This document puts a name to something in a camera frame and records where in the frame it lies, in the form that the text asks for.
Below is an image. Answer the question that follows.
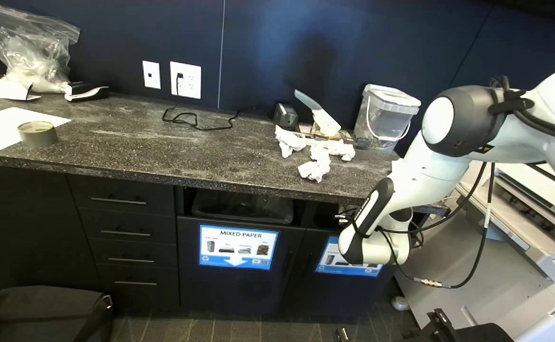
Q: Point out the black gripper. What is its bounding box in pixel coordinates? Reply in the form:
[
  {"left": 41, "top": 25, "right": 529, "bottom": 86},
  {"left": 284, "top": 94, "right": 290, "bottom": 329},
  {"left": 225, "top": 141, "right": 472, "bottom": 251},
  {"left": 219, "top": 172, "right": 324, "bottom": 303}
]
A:
[{"left": 333, "top": 210, "right": 356, "bottom": 232}]

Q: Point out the white tissue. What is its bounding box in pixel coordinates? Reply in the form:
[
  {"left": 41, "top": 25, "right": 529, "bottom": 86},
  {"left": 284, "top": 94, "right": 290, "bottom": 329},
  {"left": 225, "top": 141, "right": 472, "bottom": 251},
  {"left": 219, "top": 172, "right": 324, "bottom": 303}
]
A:
[
  {"left": 273, "top": 124, "right": 312, "bottom": 162},
  {"left": 326, "top": 139, "right": 358, "bottom": 164},
  {"left": 297, "top": 143, "right": 335, "bottom": 185}
]

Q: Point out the black shoulder bag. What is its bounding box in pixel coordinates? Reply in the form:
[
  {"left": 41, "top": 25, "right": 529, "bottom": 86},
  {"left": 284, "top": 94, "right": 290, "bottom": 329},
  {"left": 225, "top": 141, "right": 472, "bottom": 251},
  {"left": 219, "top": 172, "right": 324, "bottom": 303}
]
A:
[{"left": 0, "top": 284, "right": 117, "bottom": 342}]

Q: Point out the blue sign arrow pointing up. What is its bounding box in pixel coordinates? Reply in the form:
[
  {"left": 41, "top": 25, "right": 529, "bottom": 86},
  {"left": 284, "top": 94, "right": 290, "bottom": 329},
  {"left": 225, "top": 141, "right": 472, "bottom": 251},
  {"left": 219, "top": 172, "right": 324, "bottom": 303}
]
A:
[{"left": 314, "top": 234, "right": 385, "bottom": 280}]

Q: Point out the blue sign arrow pointing down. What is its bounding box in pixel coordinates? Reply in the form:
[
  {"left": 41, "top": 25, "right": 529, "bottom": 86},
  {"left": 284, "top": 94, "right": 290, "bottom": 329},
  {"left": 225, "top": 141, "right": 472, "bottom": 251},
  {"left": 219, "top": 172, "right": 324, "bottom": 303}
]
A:
[{"left": 198, "top": 223, "right": 282, "bottom": 274}]

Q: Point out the clear plastic bucket with lid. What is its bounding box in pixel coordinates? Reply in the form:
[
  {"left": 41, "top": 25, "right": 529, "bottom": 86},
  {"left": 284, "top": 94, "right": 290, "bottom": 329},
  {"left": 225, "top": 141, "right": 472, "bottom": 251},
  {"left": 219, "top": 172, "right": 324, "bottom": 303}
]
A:
[{"left": 352, "top": 82, "right": 425, "bottom": 155}]

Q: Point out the black floor stand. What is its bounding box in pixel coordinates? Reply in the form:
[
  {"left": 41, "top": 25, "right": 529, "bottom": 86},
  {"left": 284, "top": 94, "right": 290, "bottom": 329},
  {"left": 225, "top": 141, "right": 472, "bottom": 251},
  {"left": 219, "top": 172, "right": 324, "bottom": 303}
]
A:
[{"left": 409, "top": 307, "right": 516, "bottom": 342}]

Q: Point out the white office printer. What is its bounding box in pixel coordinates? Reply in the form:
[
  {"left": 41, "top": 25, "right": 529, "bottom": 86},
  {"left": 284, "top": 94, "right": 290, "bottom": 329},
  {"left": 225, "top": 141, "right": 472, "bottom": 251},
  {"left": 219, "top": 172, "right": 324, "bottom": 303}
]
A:
[{"left": 392, "top": 158, "right": 555, "bottom": 342}]

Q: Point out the black and white desk item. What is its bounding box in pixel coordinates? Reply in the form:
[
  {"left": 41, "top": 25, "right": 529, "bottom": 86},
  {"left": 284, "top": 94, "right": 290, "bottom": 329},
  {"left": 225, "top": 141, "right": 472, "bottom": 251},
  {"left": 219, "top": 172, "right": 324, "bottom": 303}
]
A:
[{"left": 63, "top": 80, "right": 113, "bottom": 105}]

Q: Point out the tape roll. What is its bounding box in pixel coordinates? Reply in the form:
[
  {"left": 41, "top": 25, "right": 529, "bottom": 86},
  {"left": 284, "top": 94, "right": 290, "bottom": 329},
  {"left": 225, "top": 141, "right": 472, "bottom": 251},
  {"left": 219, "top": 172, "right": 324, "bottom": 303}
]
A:
[{"left": 16, "top": 118, "right": 62, "bottom": 143}]

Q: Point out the black cabinet with stone counter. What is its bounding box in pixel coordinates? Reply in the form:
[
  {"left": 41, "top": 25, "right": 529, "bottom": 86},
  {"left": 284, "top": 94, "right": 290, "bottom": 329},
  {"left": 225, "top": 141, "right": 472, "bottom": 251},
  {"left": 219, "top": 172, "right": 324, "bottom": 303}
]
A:
[{"left": 0, "top": 92, "right": 413, "bottom": 320}]

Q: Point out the clear plastic bag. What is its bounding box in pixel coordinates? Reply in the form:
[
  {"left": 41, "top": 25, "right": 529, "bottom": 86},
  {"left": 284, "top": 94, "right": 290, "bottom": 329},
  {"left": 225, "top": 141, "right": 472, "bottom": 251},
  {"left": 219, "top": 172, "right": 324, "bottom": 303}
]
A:
[{"left": 0, "top": 0, "right": 82, "bottom": 98}]

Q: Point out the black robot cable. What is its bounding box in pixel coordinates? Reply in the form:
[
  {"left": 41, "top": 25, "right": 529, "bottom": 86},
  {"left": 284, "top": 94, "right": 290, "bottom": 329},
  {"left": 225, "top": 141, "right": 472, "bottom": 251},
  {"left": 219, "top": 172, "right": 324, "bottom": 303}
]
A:
[{"left": 379, "top": 160, "right": 499, "bottom": 291}]

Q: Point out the black looped cable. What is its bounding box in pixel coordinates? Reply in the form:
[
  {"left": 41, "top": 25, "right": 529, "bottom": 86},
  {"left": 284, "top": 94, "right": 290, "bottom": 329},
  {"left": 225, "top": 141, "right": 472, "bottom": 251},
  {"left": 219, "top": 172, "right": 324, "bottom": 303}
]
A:
[{"left": 160, "top": 105, "right": 244, "bottom": 134}]

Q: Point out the large white wall outlet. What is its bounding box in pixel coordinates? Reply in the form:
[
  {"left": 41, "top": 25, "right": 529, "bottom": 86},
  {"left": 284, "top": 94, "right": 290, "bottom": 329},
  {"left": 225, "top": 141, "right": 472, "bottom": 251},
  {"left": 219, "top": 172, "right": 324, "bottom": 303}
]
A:
[{"left": 168, "top": 60, "right": 204, "bottom": 101}]

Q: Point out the black drawer silver handle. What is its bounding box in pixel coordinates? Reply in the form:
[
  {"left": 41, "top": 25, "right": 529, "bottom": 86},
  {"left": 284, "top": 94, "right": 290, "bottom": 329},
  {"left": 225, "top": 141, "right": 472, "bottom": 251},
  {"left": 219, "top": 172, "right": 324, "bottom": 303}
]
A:
[
  {"left": 67, "top": 175, "right": 178, "bottom": 217},
  {"left": 96, "top": 270, "right": 183, "bottom": 310},
  {"left": 86, "top": 242, "right": 181, "bottom": 274},
  {"left": 77, "top": 212, "right": 179, "bottom": 248}
]

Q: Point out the small white wall plate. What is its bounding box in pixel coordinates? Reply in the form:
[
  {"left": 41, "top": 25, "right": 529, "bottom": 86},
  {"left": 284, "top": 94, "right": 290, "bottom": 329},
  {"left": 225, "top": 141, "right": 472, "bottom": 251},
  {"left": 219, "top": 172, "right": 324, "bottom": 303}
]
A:
[{"left": 141, "top": 60, "right": 164, "bottom": 92}]

